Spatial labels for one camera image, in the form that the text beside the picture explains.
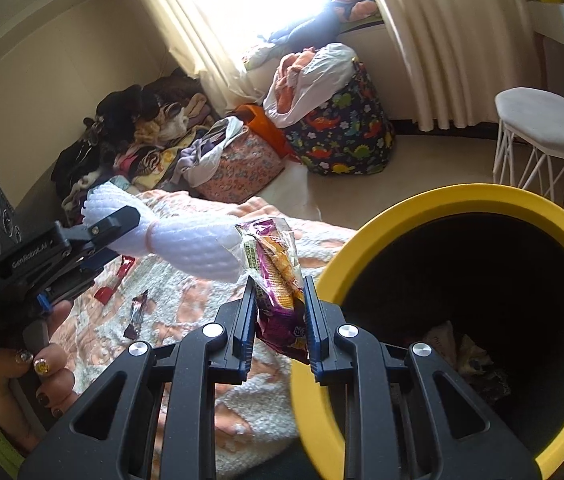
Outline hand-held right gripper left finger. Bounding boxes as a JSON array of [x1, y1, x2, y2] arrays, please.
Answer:
[[17, 276, 259, 480]]

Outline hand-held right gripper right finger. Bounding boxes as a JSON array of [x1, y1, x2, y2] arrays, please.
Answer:
[[303, 276, 542, 480]]

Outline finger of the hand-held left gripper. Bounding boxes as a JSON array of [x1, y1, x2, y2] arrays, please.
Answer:
[[59, 207, 141, 256], [37, 250, 118, 309]]

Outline purple snack packet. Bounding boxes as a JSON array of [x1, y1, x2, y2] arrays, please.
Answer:
[[234, 217, 313, 366]]

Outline white foam net sleeve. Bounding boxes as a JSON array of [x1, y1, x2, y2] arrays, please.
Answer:
[[81, 182, 247, 283]]

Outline yellow trash bin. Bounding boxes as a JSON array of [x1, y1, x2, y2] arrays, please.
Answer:
[[289, 183, 564, 480]]

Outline person's left hand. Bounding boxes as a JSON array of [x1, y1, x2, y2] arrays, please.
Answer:
[[0, 300, 80, 456]]

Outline orange white blanket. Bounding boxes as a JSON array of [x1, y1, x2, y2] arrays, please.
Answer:
[[47, 187, 363, 466]]

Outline dark candy wrapper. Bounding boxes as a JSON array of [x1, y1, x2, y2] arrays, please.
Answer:
[[123, 290, 149, 338]]

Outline pile of clothes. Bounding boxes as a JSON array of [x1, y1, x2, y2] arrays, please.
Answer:
[[52, 67, 223, 221]]

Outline white lavender clothes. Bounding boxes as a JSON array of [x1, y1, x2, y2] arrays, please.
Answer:
[[169, 116, 247, 186]]

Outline beige crumpled wrapper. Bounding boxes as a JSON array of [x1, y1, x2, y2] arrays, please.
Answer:
[[424, 320, 462, 356]]

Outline floral fabric bag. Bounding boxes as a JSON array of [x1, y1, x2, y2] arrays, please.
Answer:
[[194, 125, 285, 203]]

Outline dark patterned wrapper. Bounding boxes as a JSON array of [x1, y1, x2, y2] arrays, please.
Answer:
[[456, 332, 512, 401]]

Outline orange bag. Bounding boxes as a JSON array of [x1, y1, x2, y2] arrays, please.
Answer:
[[234, 104, 295, 161]]

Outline dinosaur print laundry basket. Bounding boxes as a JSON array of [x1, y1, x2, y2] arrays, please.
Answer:
[[282, 62, 397, 177]]

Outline cream curtain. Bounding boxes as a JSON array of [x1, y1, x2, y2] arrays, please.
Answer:
[[127, 0, 253, 116], [364, 0, 535, 131]]

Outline orange clothes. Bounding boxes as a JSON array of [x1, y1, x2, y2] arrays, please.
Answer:
[[274, 50, 320, 111]]

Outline white plastic bag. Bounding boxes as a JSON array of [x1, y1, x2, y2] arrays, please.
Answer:
[[262, 42, 360, 128]]

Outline clothes on window sill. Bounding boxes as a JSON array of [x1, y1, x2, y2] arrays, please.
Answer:
[[242, 0, 383, 71]]

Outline white wire stool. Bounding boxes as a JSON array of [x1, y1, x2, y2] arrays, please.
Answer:
[[493, 87, 564, 206]]

